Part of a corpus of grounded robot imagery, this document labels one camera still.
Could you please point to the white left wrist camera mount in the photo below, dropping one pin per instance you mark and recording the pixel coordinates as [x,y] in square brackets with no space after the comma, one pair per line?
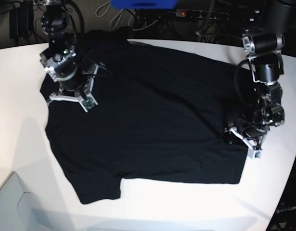
[254,150]

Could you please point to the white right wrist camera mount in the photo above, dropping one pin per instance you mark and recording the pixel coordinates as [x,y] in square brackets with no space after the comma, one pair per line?
[86,98]

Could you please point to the black power strip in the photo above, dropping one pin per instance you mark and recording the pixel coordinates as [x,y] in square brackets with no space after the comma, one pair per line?
[201,14]

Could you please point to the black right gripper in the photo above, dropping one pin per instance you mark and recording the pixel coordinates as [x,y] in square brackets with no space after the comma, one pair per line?
[72,81]

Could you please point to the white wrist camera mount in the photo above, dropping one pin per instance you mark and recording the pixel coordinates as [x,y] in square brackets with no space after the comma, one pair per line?
[86,98]
[254,150]

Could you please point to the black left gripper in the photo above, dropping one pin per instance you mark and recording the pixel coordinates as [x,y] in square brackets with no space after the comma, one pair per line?
[251,131]

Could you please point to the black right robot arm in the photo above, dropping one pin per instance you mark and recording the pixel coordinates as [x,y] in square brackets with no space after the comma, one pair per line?
[63,23]

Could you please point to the blue box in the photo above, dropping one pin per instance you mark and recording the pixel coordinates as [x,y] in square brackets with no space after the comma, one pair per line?
[144,4]

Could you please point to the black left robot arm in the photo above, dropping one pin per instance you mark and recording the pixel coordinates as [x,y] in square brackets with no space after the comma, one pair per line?
[263,40]

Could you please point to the black t-shirt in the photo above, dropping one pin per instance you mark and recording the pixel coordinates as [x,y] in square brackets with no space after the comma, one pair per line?
[161,115]

